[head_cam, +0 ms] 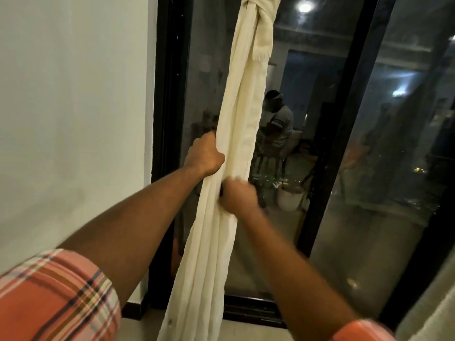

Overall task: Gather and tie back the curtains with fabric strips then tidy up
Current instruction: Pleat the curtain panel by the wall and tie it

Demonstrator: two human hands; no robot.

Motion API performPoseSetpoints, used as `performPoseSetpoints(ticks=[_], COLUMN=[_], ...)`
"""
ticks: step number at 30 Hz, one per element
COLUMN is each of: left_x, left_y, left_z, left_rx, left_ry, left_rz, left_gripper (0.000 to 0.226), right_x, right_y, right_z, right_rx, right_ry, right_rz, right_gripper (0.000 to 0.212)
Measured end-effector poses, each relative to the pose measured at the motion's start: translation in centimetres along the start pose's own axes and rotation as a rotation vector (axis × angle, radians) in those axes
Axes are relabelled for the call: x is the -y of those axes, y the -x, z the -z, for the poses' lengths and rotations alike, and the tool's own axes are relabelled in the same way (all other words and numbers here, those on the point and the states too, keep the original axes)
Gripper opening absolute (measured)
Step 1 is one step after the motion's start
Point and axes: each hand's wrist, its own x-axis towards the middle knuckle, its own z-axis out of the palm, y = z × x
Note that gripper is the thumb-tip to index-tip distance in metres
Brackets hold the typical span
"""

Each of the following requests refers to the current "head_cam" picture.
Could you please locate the person's right hand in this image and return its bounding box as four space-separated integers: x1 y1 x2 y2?
218 176 267 219

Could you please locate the person's left hand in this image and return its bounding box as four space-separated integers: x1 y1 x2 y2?
183 131 226 176

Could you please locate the cream knotted curtain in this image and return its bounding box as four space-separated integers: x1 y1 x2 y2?
156 0 282 341

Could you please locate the person's right forearm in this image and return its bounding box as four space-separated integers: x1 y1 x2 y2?
236 206 360 332

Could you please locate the person's left forearm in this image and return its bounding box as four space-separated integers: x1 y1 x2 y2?
57 164 214 311

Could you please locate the white pot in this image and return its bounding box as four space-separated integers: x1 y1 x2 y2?
277 184 303 212

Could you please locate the black sliding glass door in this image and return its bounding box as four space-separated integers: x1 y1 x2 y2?
147 0 455 331

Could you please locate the orange plaid right shirt sleeve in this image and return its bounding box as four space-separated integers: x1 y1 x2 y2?
329 318 397 341

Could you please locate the orange plaid shirt sleeve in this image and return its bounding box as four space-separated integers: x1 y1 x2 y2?
329 318 397 341
0 248 122 341

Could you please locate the orange plaid left shirt sleeve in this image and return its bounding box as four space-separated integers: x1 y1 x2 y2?
0 248 122 341

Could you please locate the pale grey curtain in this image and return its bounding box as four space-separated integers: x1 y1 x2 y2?
394 283 455 341

